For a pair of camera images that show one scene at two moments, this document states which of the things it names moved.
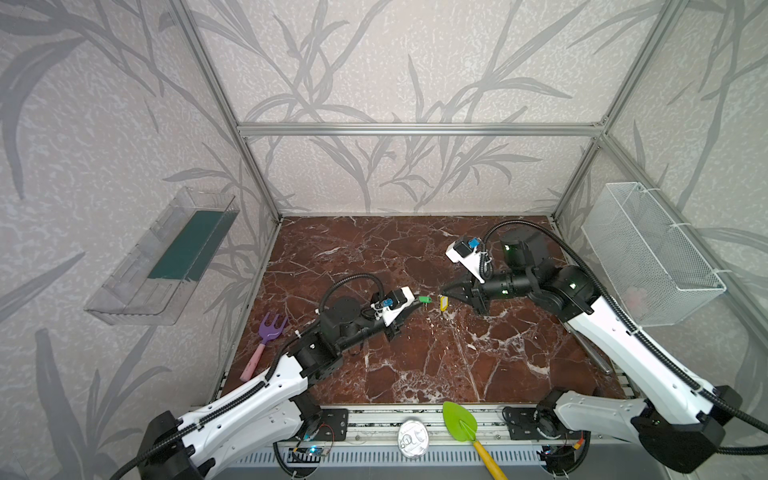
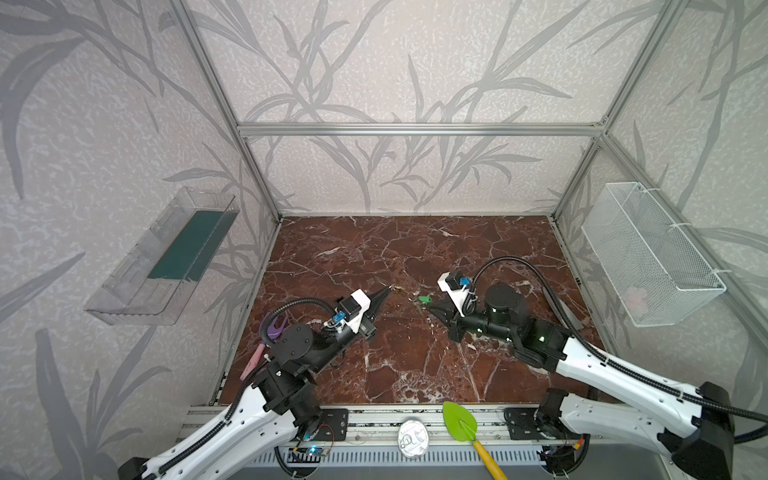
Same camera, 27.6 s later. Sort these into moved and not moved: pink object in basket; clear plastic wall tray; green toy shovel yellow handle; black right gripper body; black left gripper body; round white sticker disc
Moved: black right gripper body; black left gripper body
Not moved: clear plastic wall tray; green toy shovel yellow handle; pink object in basket; round white sticker disc
